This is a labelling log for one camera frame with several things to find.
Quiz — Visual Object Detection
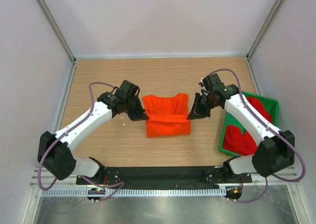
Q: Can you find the left aluminium frame post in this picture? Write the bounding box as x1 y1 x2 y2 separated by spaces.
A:
29 0 76 64

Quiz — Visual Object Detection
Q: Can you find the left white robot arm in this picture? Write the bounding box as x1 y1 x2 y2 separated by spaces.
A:
38 80 149 184

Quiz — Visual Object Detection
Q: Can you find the green plastic bin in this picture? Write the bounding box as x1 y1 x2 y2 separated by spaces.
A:
219 90 280 158

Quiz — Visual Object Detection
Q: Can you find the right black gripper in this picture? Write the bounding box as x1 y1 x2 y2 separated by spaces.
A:
188 92 219 120

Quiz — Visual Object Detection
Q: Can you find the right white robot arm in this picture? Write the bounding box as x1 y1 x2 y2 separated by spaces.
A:
187 73 295 182

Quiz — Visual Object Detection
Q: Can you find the right aluminium frame post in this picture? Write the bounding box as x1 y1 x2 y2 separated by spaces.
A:
246 0 293 60

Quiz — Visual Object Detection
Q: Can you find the red t shirt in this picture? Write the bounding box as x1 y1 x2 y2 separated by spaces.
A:
222 96 274 157

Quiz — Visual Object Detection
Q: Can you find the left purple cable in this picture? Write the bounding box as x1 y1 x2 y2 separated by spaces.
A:
37 82 125 214

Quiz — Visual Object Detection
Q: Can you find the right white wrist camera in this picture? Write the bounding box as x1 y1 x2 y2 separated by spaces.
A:
198 78 207 96

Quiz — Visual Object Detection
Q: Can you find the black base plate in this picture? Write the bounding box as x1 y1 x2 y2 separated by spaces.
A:
76 166 252 188

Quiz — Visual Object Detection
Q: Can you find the aluminium frame post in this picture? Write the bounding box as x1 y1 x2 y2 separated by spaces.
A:
246 0 293 60
29 0 76 64

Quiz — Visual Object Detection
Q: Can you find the orange t shirt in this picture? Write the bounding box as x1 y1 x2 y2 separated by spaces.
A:
143 93 191 138

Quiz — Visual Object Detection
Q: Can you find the white slotted cable duct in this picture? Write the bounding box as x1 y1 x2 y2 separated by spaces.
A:
42 186 226 198

